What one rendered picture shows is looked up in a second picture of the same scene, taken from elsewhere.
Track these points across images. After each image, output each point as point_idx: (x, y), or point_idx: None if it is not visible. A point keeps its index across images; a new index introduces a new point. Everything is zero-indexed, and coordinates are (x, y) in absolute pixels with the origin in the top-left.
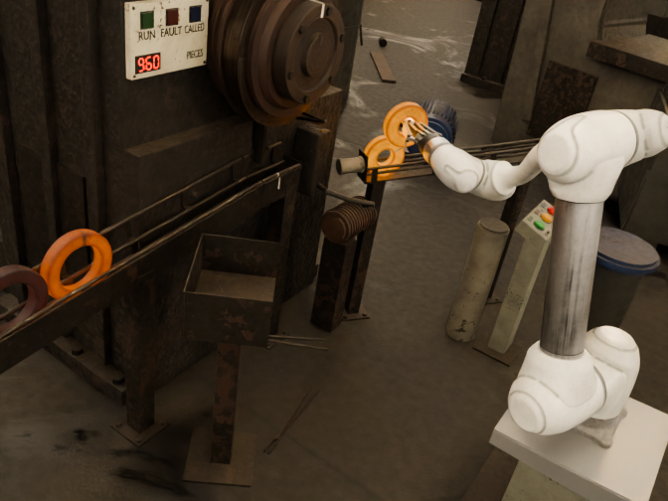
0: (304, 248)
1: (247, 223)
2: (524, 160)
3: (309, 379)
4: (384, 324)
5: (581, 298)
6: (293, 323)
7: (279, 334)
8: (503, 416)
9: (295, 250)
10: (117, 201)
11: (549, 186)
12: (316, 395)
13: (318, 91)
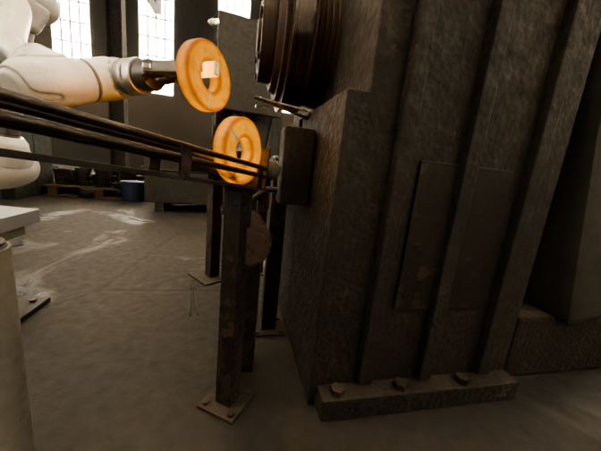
0: (307, 314)
1: (292, 210)
2: (29, 25)
3: (203, 318)
4: (170, 412)
5: None
6: (262, 346)
7: (258, 329)
8: (28, 211)
9: (302, 300)
10: None
11: (41, 30)
12: (189, 312)
13: (258, 69)
